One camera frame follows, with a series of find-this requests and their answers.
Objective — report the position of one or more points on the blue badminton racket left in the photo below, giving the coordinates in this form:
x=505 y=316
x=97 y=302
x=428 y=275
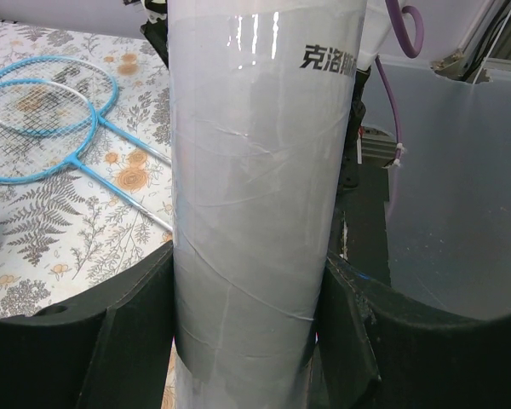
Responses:
x=46 y=127

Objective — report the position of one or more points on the blue badminton racket right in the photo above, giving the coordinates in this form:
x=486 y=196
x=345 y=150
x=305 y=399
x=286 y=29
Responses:
x=94 y=83

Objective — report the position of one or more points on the floral table mat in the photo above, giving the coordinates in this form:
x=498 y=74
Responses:
x=65 y=234

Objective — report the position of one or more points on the white shuttlecock tube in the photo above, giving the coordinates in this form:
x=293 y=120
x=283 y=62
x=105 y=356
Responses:
x=260 y=94

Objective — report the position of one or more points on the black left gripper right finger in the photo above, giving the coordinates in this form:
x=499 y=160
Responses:
x=382 y=349

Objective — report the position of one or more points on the blue badminton racket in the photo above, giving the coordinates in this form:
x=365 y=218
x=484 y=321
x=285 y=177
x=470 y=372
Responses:
x=94 y=83
x=46 y=127

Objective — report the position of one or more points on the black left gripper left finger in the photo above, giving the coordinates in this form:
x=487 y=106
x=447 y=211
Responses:
x=107 y=347

